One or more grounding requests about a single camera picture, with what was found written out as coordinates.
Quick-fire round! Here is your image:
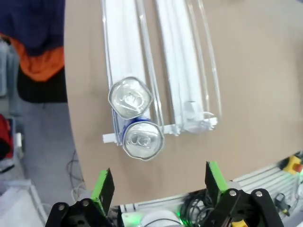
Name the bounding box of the blue aluminium drink can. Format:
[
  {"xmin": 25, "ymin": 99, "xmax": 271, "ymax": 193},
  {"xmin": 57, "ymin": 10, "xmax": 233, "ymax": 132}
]
[
  {"xmin": 120, "ymin": 117, "xmax": 166, "ymax": 162},
  {"xmin": 107, "ymin": 76, "xmax": 154, "ymax": 120}
]

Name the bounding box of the white storage box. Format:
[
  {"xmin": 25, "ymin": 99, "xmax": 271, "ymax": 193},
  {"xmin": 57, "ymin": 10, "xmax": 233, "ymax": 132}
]
[{"xmin": 0, "ymin": 179, "xmax": 48, "ymax": 227}]

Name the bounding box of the black yellow clamp tool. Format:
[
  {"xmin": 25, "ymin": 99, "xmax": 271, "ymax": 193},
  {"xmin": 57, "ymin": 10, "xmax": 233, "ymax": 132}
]
[{"xmin": 274, "ymin": 192, "xmax": 291, "ymax": 216}]

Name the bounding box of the red black bag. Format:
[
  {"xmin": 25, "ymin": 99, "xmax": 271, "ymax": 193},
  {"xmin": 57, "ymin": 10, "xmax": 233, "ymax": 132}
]
[{"xmin": 0, "ymin": 113, "xmax": 15, "ymax": 173}]

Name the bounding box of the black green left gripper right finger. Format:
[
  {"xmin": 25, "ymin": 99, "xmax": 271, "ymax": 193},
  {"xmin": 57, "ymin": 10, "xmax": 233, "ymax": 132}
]
[{"xmin": 200, "ymin": 161, "xmax": 285, "ymax": 227}]

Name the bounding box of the black chair seat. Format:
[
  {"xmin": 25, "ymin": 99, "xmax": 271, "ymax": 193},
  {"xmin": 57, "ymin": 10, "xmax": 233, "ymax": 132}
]
[{"xmin": 17, "ymin": 66, "xmax": 69, "ymax": 104}]

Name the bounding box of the black cable bundle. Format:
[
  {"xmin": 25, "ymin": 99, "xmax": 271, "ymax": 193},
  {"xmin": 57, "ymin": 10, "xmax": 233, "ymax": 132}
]
[{"xmin": 179, "ymin": 192, "xmax": 214, "ymax": 223}]

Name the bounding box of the yellow red emergency stop button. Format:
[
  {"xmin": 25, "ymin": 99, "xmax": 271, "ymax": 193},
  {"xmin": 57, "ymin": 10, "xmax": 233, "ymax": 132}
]
[{"xmin": 284, "ymin": 155, "xmax": 303, "ymax": 175}]

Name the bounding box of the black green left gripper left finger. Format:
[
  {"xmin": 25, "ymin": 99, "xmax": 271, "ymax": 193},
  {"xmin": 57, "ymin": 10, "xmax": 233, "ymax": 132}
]
[{"xmin": 45, "ymin": 167, "xmax": 116, "ymax": 227}]

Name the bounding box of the white wire can dispenser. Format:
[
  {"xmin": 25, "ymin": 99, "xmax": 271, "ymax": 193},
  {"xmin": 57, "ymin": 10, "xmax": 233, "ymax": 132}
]
[{"xmin": 100, "ymin": 0, "xmax": 223, "ymax": 145}]

